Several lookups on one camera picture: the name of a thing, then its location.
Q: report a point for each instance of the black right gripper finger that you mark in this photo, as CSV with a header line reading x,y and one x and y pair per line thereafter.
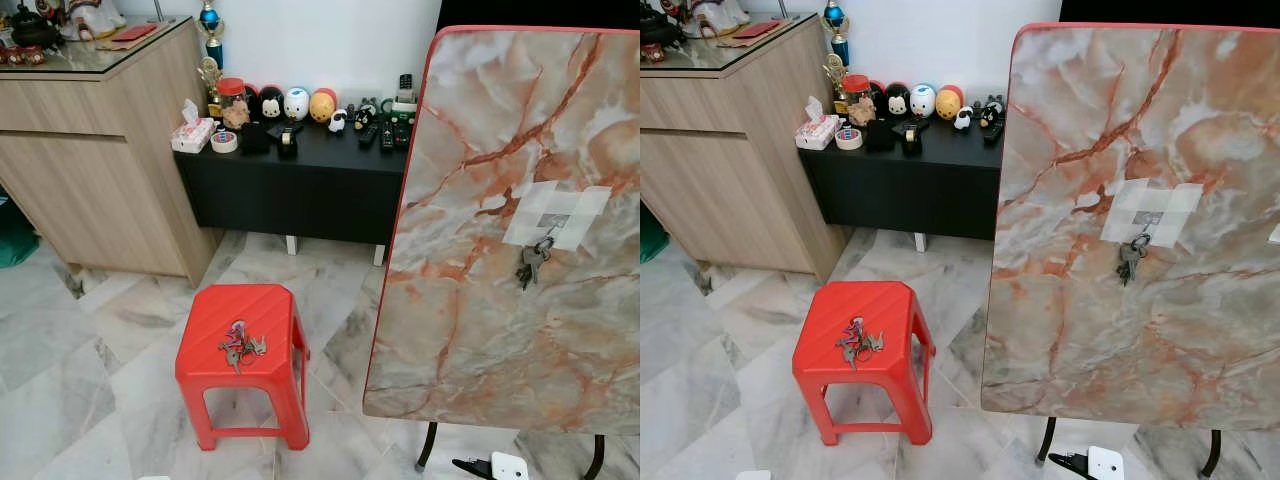
x,y
465,465
1061,462

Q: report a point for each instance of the clear tape patch with hook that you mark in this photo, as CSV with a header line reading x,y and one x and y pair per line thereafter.
x,y
1170,205
575,205

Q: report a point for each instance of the marble pattern folding table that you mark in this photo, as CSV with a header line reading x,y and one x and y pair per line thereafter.
x,y
1130,340
500,340

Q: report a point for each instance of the grey hanging key bunch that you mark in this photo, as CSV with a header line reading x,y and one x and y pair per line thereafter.
x,y
1130,262
531,265

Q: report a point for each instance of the red plastic stool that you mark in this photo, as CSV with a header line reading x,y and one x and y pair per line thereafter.
x,y
860,385
240,385

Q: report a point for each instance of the black low sideboard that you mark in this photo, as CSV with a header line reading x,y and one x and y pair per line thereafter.
x,y
900,185
290,185

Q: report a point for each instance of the black remote control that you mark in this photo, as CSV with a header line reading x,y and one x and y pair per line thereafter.
x,y
368,135
387,136
993,131

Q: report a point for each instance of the black tape dispenser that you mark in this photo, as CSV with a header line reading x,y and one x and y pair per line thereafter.
x,y
288,141
913,138

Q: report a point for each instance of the small black white figure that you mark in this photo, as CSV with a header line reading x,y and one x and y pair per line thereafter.
x,y
963,119
338,121

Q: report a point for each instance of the black box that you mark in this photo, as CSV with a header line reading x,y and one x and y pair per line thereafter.
x,y
255,138
880,136

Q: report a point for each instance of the orange yellow egg toy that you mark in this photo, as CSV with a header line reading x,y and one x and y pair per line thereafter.
x,y
948,104
322,106

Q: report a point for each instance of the light wood cabinet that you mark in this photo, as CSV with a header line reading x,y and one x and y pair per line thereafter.
x,y
100,170
730,170

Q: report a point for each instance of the white tape roll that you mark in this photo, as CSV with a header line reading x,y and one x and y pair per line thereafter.
x,y
224,142
849,139

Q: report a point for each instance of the white egg toy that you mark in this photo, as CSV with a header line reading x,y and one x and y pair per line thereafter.
x,y
922,101
297,104

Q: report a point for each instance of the black mouse egg toy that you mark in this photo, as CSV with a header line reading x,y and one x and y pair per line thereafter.
x,y
271,104
897,101

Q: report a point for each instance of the small brown teddy figure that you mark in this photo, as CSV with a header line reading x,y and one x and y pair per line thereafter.
x,y
236,116
862,113

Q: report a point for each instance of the pink white tissue box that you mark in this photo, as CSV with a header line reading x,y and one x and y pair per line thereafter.
x,y
192,135
816,132

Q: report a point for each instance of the clear jar with red lid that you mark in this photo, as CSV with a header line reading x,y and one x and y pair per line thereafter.
x,y
856,85
231,88

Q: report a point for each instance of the small gold trophy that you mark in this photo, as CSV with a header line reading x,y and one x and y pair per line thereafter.
x,y
210,75
834,72

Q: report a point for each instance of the black incense pot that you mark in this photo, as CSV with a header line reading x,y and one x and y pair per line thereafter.
x,y
660,30
33,30

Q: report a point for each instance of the blue and gold trophy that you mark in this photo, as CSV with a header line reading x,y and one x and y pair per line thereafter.
x,y
211,25
836,22

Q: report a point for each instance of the white ceramic figurine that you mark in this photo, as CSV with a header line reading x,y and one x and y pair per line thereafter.
x,y
720,16
95,18

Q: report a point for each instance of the red packet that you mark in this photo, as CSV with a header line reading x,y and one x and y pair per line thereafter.
x,y
134,33
759,30

